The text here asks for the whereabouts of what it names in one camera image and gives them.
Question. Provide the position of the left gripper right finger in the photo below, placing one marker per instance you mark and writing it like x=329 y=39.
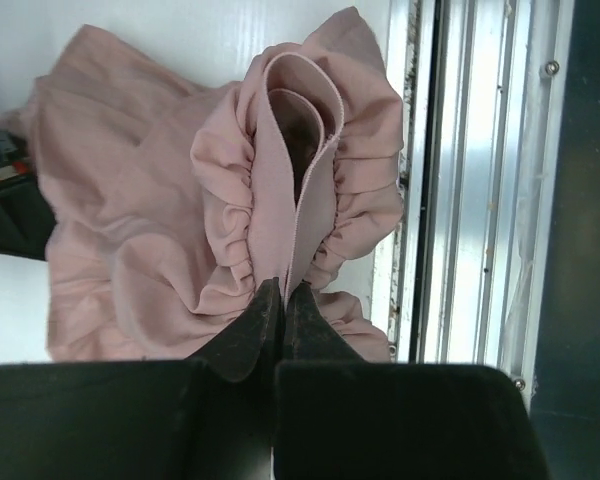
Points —
x=341 y=417

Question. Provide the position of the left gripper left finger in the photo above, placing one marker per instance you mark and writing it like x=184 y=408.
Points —
x=203 y=417

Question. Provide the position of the pink skirt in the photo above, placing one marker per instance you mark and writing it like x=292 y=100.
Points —
x=175 y=202

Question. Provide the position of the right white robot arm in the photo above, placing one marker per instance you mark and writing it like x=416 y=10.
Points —
x=26 y=219

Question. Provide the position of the aluminium frame rail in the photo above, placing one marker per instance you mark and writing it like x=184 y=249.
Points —
x=496 y=260

